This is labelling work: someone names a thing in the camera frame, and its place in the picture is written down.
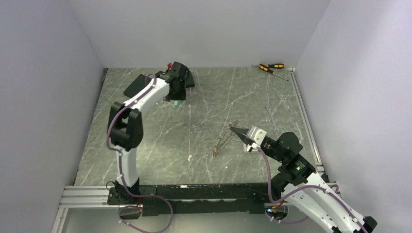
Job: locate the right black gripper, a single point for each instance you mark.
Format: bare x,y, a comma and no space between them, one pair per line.
240,131

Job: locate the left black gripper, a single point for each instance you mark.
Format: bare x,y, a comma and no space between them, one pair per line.
181,96

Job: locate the large metal keyring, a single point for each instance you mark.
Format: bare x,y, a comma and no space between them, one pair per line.
224,138

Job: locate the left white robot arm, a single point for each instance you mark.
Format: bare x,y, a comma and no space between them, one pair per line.
125,127

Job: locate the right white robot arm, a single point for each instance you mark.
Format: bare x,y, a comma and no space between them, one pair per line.
298,183

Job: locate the black box with label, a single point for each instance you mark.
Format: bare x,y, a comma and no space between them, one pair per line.
189,81

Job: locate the silver wrench on right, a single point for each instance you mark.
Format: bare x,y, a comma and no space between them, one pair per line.
275,127

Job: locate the black flat box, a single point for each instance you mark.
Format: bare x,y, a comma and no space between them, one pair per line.
137,86

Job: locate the yellow black screwdriver front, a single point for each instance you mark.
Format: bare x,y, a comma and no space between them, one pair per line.
272,72

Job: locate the yellow black screwdriver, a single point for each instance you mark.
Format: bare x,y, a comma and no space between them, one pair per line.
272,72
269,66

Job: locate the yellow black screwdriver rear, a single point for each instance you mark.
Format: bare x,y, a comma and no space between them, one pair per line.
269,66

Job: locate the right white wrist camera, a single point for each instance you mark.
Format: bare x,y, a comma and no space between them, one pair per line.
255,135

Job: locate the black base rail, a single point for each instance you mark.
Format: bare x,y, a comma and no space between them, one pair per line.
195,198

